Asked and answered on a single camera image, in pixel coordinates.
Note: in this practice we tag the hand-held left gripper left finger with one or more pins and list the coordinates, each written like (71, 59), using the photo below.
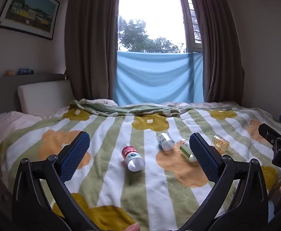
(75, 155)

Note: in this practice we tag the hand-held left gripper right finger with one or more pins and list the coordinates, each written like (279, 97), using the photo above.
(204, 158)

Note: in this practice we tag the yellow clear cup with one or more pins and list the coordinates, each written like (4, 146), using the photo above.
(220, 144)

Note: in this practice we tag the red label clear cup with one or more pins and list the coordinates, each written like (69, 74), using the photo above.
(132, 157)

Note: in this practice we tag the person's left hand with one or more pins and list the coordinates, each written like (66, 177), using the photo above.
(130, 227)

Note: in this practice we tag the green label white bottle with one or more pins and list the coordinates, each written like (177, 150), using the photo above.
(186, 150)

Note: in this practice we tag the white grey label bottle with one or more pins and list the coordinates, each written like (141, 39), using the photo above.
(165, 142)

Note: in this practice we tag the white pillow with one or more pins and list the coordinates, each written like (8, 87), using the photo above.
(43, 96)

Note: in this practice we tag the white bed sheet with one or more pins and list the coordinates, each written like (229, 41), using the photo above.
(13, 125)

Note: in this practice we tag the striped flower print blanket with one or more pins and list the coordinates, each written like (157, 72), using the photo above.
(140, 187)

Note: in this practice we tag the light blue cloth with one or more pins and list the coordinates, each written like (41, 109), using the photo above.
(158, 78)

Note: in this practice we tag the brown curtain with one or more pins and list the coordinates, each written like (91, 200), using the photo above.
(217, 53)
(92, 43)

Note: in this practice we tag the blue toy car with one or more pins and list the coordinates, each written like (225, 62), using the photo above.
(26, 71)

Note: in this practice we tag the grey headboard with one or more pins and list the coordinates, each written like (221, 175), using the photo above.
(1, 89)

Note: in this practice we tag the yellow toy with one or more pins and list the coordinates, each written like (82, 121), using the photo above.
(10, 73)

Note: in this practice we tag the tree outside window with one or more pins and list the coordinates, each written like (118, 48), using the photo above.
(140, 37)

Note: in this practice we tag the open window frame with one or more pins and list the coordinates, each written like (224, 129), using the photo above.
(191, 16)

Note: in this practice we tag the framed wall picture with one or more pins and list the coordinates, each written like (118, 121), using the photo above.
(28, 8)

